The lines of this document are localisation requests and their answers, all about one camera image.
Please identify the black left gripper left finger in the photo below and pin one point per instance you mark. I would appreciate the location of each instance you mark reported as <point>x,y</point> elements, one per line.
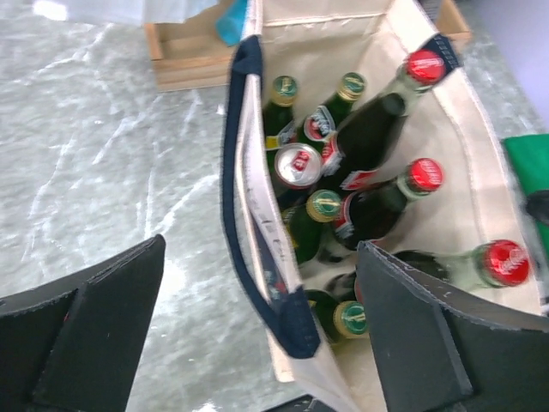
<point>74,344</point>

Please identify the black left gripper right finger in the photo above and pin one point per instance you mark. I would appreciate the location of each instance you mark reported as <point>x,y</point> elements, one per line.
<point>438,348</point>

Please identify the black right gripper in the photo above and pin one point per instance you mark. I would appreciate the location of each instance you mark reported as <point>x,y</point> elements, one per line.
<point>537,206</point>

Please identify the cream canvas tote bag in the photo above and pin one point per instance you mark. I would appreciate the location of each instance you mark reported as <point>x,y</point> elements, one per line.
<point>316,41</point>

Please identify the green bottle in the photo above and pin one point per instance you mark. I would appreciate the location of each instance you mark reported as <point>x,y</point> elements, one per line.
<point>340,320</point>
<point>277,115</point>
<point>317,126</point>
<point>305,223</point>

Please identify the cola glass bottle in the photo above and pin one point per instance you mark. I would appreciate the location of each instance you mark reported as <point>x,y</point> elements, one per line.
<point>367,138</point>

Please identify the silver beverage can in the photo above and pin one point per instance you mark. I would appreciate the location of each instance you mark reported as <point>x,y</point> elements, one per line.
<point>297,166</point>

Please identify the green cloth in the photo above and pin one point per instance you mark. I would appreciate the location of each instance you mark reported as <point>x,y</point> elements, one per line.
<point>528,157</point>

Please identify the wooden clothes rack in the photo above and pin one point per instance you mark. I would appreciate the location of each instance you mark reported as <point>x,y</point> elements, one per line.
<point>192,55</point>

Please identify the white pleated garment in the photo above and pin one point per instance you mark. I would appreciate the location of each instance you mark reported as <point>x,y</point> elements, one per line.
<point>128,12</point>

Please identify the teal shirt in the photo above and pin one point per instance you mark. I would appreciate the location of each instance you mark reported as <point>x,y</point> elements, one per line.
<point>230,25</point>

